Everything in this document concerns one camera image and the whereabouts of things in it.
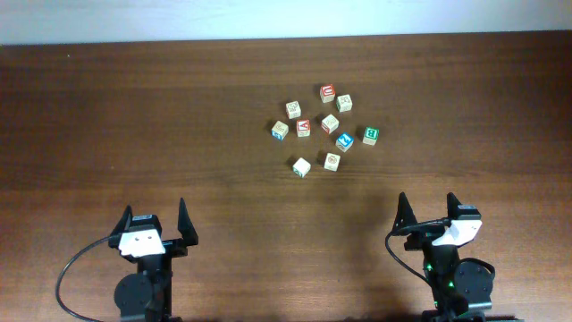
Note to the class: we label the wooden block blue side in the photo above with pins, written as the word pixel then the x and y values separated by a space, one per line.
pixel 280 130

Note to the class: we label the plain wooden block top right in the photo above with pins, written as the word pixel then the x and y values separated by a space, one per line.
pixel 344 103

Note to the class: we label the red letter A block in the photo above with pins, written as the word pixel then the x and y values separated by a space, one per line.
pixel 303 128

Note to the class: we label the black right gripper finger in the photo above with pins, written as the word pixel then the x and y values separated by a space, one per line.
pixel 405 217
pixel 453 204

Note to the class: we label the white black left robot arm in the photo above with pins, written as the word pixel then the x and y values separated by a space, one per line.
pixel 146 296

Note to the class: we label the wooden shell picture block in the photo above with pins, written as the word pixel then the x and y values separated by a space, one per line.
pixel 332 162

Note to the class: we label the plain wooden block upper left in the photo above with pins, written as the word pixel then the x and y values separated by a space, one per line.
pixel 293 109

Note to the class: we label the wooden block red side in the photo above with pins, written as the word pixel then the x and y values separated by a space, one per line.
pixel 330 123

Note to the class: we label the red letter U block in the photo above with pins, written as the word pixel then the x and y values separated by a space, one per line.
pixel 327 93

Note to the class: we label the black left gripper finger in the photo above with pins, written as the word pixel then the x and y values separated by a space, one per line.
pixel 185 226
pixel 124 222

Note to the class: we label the plain wooden block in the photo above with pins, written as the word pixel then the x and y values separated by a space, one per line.
pixel 293 109
pixel 344 103

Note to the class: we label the blue number 2 block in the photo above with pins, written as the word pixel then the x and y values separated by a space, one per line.
pixel 344 142

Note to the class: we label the wooden block green side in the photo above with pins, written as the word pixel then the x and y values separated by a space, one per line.
pixel 301 167

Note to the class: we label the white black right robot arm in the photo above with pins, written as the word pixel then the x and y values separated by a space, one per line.
pixel 461 287

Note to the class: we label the green letter B block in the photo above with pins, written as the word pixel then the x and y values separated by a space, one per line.
pixel 370 136

